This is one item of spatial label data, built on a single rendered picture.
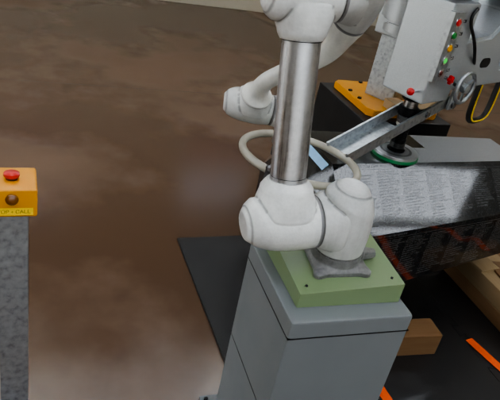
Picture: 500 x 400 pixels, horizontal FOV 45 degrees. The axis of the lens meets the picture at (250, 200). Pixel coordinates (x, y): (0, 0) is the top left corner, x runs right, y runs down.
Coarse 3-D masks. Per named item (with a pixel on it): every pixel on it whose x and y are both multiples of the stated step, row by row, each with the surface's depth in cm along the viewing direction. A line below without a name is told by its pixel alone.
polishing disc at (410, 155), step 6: (384, 144) 279; (378, 150) 272; (384, 150) 273; (408, 150) 278; (414, 150) 280; (384, 156) 270; (390, 156) 268; (396, 156) 269; (402, 156) 270; (408, 156) 272; (414, 156) 273; (408, 162) 269
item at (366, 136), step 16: (448, 96) 274; (384, 112) 265; (432, 112) 269; (352, 128) 256; (368, 128) 263; (384, 128) 263; (400, 128) 258; (336, 144) 253; (352, 144) 255; (368, 144) 248
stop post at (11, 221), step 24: (0, 168) 155; (24, 168) 157; (0, 192) 147; (24, 192) 149; (0, 216) 150; (24, 216) 152; (0, 240) 156; (24, 240) 158; (0, 264) 160; (24, 264) 162; (0, 288) 164; (24, 288) 166; (0, 312) 168; (24, 312) 170; (0, 336) 172; (24, 336) 175; (0, 360) 177; (24, 360) 180; (0, 384) 182; (24, 384) 184
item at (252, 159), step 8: (248, 136) 237; (256, 136) 243; (264, 136) 247; (272, 136) 249; (240, 144) 227; (312, 144) 252; (320, 144) 251; (248, 152) 220; (336, 152) 247; (248, 160) 219; (256, 160) 216; (344, 160) 243; (352, 160) 241; (264, 168) 214; (352, 168) 236; (360, 176) 229; (312, 184) 211; (320, 184) 212; (328, 184) 213
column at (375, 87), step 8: (384, 40) 347; (392, 40) 344; (384, 48) 349; (392, 48) 345; (376, 56) 353; (384, 56) 350; (376, 64) 355; (384, 64) 351; (376, 72) 356; (384, 72) 353; (368, 80) 361; (376, 80) 357; (368, 88) 362; (376, 88) 359; (384, 88) 356; (376, 96) 360; (384, 96) 357; (392, 96) 354; (400, 96) 360
